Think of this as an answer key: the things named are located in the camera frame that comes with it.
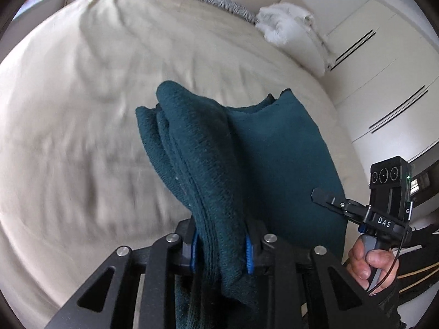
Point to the dark teal knit sweater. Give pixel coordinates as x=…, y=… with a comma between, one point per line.
x=227, y=165

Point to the beige bed sheet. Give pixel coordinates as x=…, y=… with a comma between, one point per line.
x=76, y=182

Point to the black camera box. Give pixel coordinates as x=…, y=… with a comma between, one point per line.
x=390, y=183

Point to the zebra print pillow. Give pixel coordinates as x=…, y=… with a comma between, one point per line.
x=234, y=8

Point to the white folded duvet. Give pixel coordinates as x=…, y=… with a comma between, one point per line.
x=293, y=30

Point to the person's right hand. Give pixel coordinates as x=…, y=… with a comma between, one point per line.
x=360, y=265

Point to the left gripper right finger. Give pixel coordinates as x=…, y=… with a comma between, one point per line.
x=255, y=231

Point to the white wardrobe with black handles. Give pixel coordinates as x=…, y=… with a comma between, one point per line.
x=384, y=85

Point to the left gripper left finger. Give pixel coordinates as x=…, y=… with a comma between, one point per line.
x=187, y=253

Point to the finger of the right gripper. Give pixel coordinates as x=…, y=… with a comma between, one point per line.
x=335, y=203

